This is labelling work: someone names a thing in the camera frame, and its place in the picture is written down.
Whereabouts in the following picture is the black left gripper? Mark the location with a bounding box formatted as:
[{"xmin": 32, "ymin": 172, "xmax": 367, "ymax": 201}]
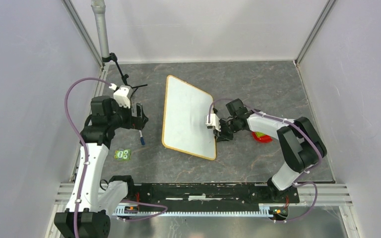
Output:
[{"xmin": 108, "ymin": 99, "xmax": 148, "ymax": 130}]

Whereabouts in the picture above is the blue whiteboard marker pen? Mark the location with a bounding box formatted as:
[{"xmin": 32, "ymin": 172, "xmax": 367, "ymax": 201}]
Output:
[{"xmin": 138, "ymin": 130, "xmax": 145, "ymax": 145}]

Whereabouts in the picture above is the yellow framed whiteboard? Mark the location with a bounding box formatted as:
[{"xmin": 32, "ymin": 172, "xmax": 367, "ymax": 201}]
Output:
[{"xmin": 161, "ymin": 75, "xmax": 217, "ymax": 161}]

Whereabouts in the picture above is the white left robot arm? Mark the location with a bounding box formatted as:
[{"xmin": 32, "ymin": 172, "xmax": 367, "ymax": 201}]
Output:
[{"xmin": 54, "ymin": 96, "xmax": 148, "ymax": 238}]

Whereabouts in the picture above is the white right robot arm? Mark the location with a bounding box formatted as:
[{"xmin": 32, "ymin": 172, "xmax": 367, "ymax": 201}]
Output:
[{"xmin": 206, "ymin": 99, "xmax": 327, "ymax": 202}]

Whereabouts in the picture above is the red bowl with green block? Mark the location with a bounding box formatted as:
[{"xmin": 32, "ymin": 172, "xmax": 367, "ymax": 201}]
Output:
[{"xmin": 252, "ymin": 132, "xmax": 272, "ymax": 143}]

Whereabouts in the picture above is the green owl eraser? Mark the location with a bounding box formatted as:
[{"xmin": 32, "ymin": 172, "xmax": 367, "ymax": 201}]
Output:
[{"xmin": 114, "ymin": 149, "xmax": 131, "ymax": 161}]

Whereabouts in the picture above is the grey vertical pole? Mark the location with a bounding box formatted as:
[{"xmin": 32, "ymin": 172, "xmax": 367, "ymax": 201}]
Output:
[{"xmin": 91, "ymin": 0, "xmax": 111, "ymax": 63}]

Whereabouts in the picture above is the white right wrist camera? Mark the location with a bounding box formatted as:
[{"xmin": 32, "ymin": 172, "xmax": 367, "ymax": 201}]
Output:
[{"xmin": 205, "ymin": 113, "xmax": 221, "ymax": 131}]

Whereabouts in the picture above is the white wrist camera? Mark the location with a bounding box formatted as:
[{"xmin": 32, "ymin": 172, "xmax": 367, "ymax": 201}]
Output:
[
  {"xmin": 205, "ymin": 113, "xmax": 221, "ymax": 131},
  {"xmin": 109, "ymin": 83, "xmax": 132, "ymax": 109}
]

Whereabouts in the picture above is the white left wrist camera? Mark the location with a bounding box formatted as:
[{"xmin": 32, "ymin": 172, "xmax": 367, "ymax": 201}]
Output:
[{"xmin": 109, "ymin": 83, "xmax": 132, "ymax": 109}]

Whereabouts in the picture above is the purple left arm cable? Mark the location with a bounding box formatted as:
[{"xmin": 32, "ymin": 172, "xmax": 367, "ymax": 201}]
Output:
[{"xmin": 64, "ymin": 77, "xmax": 169, "ymax": 238}]

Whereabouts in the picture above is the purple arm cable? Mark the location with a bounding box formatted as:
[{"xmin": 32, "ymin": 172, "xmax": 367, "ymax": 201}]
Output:
[
  {"xmin": 64, "ymin": 77, "xmax": 169, "ymax": 238},
  {"xmin": 208, "ymin": 98, "xmax": 323, "ymax": 224}
]

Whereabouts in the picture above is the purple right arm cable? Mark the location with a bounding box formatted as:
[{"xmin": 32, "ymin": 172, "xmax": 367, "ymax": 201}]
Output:
[{"xmin": 208, "ymin": 98, "xmax": 323, "ymax": 224}]

